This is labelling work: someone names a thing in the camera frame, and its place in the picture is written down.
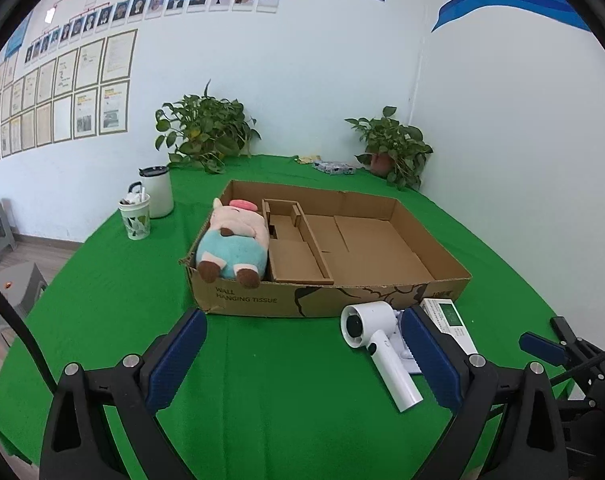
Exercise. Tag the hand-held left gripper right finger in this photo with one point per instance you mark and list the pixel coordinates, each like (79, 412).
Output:
(432, 360)

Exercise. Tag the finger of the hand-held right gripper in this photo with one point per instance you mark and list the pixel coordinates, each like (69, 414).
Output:
(569, 330)
(542, 347)

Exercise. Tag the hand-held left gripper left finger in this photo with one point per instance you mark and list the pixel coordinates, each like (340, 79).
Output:
(175, 360)

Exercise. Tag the white medicine box green label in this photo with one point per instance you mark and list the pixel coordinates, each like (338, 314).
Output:
(452, 325)

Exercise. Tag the white handheld fan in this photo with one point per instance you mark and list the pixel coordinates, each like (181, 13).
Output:
(382, 350)

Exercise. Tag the plush pig toy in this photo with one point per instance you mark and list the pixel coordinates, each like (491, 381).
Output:
(232, 255)

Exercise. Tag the cardboard tray box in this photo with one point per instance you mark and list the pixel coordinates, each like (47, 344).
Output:
(372, 245)

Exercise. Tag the white leaf-patterned cup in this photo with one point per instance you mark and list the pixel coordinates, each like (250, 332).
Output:
(135, 220)

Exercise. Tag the white kettle with dark lid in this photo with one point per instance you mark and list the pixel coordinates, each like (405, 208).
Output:
(157, 195)

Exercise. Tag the printed tissue packet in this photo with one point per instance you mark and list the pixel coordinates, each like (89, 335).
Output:
(335, 167)

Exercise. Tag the green plant in terracotta pot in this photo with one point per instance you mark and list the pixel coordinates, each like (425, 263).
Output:
(392, 145)

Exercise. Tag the yellow packet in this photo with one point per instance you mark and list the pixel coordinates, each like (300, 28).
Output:
(307, 159)

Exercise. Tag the bushy potted green plant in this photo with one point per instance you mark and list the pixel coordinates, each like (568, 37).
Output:
(207, 125)

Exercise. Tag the row of portrait photos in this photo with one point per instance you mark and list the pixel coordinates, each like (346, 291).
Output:
(152, 5)

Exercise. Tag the wall of framed certificates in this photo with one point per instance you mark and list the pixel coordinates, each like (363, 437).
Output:
(82, 90)

